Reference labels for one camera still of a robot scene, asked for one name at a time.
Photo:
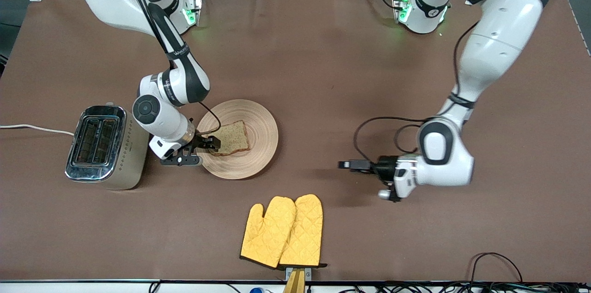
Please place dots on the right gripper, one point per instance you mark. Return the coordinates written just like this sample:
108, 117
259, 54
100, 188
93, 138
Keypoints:
202, 140

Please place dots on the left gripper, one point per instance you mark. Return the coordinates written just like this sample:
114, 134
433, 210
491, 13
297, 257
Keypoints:
384, 165

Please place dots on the brown bread slice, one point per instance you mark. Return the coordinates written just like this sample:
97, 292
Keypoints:
233, 138

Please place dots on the round wooden plate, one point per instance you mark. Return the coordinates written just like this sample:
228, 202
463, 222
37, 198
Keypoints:
258, 145

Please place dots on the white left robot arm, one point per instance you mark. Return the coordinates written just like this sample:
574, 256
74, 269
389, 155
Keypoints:
498, 30

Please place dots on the cream and chrome toaster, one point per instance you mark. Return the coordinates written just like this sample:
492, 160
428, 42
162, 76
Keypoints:
129, 164

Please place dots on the yellow quilted oven mitt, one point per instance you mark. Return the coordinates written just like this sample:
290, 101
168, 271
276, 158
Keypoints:
305, 233
265, 237

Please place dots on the brown table cover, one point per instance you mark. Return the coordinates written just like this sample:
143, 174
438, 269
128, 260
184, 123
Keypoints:
323, 76

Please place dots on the blue round cap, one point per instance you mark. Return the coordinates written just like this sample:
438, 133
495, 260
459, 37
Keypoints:
258, 290

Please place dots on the grey metal bracket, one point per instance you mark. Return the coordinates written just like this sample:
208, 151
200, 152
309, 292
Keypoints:
308, 274

